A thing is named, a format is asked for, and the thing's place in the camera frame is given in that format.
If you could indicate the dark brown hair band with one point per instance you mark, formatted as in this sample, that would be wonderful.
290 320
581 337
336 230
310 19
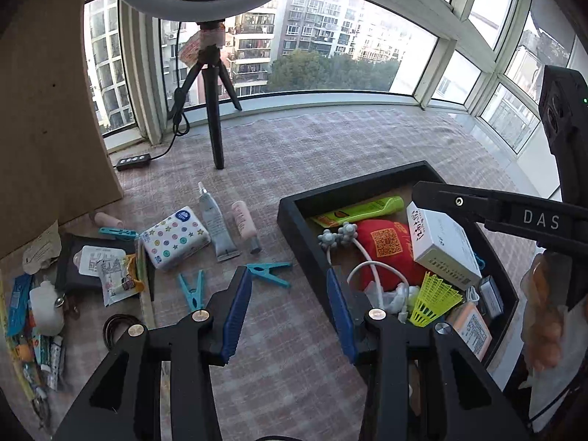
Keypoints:
105 333

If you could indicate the small white tube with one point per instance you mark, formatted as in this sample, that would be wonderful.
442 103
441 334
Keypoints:
55 358

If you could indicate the white cardboard box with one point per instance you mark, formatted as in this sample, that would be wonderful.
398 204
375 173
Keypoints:
445 239

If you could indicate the green long packet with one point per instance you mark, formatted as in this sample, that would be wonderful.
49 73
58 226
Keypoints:
358 211

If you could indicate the grey tube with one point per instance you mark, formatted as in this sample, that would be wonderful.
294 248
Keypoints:
218 229

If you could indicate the black inline controller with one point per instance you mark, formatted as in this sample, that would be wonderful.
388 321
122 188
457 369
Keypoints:
133 161

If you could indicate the beige paper packet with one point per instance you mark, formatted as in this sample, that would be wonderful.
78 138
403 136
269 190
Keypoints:
41 248

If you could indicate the long wrapped chopsticks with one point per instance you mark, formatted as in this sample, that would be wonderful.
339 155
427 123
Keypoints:
148 303

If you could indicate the white plastic bag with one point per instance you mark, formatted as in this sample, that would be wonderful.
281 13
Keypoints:
395 298

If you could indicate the red pouch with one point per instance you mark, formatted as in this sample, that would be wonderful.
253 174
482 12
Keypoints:
390 243

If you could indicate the blue packet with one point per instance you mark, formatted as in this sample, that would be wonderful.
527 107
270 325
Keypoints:
20 303

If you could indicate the small snack packet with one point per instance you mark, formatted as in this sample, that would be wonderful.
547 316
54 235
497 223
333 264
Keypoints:
115 280

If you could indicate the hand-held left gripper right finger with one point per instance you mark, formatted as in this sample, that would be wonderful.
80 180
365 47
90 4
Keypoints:
342 317

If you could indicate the person's right hand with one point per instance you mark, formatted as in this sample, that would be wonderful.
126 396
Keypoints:
544 321

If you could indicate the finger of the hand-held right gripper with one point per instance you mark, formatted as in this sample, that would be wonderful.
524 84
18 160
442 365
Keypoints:
459 202

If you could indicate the yellow-green shuttlecock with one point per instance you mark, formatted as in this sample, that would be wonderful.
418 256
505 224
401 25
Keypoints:
434 298

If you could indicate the white card packet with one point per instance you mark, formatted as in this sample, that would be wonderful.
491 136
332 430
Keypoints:
99 259

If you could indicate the checked cloth desktop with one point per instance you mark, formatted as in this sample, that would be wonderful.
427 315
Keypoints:
285 147

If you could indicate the orange tissue pack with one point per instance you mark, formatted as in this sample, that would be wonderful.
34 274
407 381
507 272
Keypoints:
471 333

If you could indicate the small white bottle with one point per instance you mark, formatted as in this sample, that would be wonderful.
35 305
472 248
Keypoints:
46 308

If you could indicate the black wallet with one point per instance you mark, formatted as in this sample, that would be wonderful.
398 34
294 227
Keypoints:
69 280

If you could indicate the light wooden board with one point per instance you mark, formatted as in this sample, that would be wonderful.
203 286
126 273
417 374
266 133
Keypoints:
46 124

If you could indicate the dotted tissue pack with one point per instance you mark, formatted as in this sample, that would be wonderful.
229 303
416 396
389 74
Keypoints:
174 239

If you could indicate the pink tube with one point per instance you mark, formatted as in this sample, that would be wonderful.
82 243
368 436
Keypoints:
243 225

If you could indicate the pink paper tag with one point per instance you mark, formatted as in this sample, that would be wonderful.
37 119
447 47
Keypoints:
202 41

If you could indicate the black tripod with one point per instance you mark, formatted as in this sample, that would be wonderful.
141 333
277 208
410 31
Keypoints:
215 124

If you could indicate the pink roll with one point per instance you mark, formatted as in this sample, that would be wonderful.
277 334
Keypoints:
108 220

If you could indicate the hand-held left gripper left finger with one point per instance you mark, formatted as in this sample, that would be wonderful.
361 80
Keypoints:
236 312

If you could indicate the black tray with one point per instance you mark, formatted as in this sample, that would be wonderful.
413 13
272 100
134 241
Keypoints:
367 182

